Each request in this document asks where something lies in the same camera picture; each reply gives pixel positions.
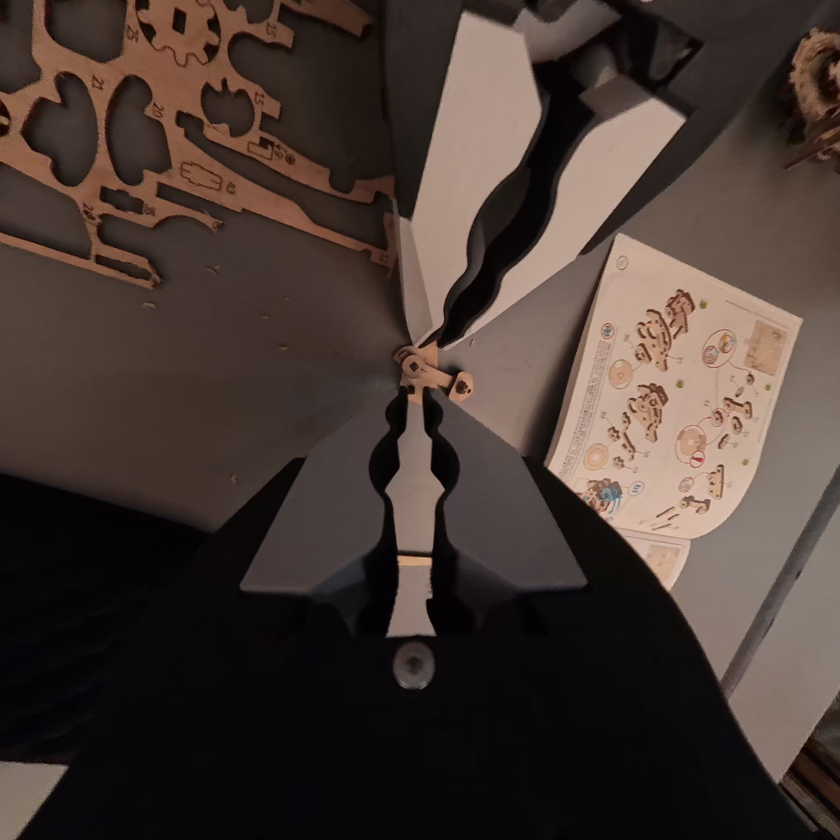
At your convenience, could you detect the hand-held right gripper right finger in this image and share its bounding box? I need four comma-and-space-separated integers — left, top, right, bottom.
423, 387, 587, 636

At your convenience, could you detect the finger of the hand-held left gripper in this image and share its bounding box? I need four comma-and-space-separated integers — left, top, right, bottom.
394, 10, 547, 349
441, 71, 688, 350

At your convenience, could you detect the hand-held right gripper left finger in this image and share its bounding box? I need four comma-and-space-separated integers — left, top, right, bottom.
239, 387, 411, 636

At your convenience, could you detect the small wooden model assembly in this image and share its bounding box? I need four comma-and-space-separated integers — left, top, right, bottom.
392, 346, 475, 403

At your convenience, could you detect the large partly assembled wooden model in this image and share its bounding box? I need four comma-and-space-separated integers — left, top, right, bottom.
781, 29, 840, 170

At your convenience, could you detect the wooden laser-cut parts sheet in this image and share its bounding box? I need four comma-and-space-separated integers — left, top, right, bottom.
0, 0, 398, 290

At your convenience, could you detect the open instruction booklet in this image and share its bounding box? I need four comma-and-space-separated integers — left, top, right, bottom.
546, 233, 805, 592

